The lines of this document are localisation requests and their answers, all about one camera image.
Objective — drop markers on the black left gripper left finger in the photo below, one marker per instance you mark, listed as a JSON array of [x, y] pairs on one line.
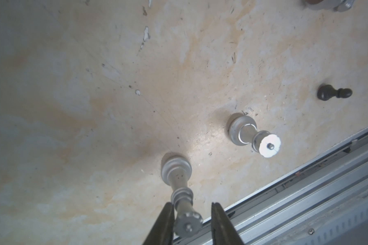
[[162, 231]]

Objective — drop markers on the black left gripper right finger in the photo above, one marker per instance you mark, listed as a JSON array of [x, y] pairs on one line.
[[223, 231]]

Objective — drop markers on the black chess pawn front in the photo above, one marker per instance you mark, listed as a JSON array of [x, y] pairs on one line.
[[326, 92]]

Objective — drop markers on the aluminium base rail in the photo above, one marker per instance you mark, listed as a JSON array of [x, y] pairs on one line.
[[324, 200]]

